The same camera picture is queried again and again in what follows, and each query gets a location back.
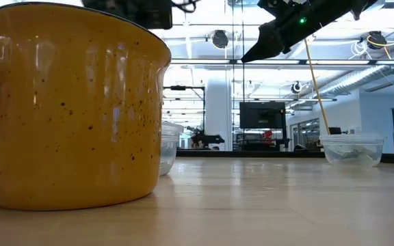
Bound ceiling reel with yellow cord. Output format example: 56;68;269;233
366;30;394;51

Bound black ceiling cord reel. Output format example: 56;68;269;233
210;29;231;50

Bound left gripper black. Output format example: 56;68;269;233
125;0;174;30

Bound black metal table frame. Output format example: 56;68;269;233
175;150;394;165

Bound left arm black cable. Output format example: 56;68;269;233
170;0;202;14

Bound yellow speckled enamel mug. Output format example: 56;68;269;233
0;1;172;211

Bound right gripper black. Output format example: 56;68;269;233
241;0;352;64

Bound yellow hanging cable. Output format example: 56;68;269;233
303;38;332;135

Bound black background monitor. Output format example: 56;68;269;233
239;101;287;131

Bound clear round plastic container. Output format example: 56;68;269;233
319;133;386;169
159;121;185;177

